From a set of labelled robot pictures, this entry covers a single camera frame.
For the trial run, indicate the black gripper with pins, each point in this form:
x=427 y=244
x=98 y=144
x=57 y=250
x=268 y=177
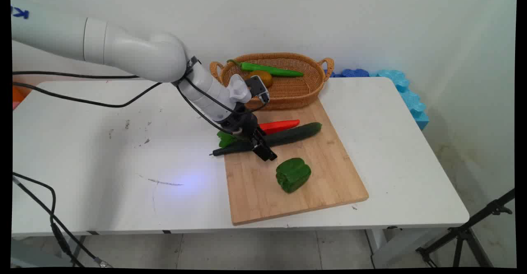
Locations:
x=243 y=124

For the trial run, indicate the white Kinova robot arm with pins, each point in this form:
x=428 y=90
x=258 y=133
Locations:
x=136 y=54

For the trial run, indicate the orange carrot with green leaves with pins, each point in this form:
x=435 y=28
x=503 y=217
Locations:
x=280 y=126

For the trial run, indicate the dark green cucumber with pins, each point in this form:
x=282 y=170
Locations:
x=294 y=133

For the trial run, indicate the green bell pepper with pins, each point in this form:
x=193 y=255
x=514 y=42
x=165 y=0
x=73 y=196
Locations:
x=293 y=175

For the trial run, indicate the bamboo cutting board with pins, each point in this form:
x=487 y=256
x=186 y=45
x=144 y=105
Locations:
x=321 y=179

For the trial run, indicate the woven wicker basket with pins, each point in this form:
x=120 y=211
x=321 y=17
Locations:
x=294 y=91

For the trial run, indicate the long green chili pepper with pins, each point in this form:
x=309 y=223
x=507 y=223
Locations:
x=271 y=70

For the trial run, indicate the white table leg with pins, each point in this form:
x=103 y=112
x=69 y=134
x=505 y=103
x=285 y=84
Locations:
x=385 y=245

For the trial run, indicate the light blue foam mat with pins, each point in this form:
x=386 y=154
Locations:
x=411 y=101

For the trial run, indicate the black tripod stand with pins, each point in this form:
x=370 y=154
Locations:
x=465 y=233

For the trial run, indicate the orange object at table edge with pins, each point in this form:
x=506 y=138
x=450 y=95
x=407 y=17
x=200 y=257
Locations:
x=17 y=95

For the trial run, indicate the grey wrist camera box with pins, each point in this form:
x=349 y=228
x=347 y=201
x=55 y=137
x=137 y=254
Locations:
x=258 y=87

